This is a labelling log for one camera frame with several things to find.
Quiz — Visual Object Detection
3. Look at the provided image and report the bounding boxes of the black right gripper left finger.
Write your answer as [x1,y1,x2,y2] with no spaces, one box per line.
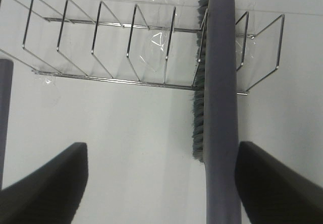
[1,142,88,223]

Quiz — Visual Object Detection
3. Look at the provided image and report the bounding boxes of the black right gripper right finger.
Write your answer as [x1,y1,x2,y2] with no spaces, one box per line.
[235,141,322,223]

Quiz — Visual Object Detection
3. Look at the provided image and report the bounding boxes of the grey hand brush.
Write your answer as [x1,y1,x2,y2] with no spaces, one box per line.
[193,0,241,223]

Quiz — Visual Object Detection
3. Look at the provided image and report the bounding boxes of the grey plastic dustpan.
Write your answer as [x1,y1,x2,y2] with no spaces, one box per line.
[1,59,14,187]

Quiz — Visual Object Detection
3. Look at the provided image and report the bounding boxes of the silver wire dish rack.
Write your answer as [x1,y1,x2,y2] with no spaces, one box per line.
[0,0,285,96]

